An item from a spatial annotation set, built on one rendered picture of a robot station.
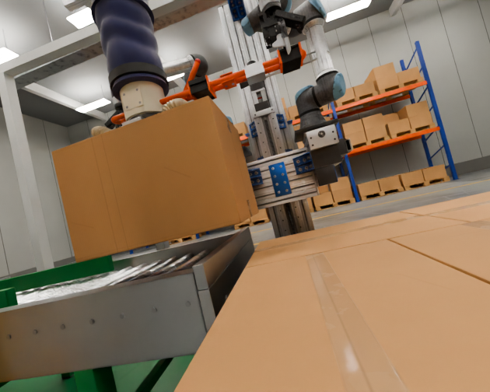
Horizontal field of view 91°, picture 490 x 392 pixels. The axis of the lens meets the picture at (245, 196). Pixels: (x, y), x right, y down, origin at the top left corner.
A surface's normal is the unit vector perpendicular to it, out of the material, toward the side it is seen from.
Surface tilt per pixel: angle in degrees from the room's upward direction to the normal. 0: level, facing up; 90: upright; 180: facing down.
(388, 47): 90
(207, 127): 90
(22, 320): 90
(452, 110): 90
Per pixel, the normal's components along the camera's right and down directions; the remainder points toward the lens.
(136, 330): -0.17, 0.00
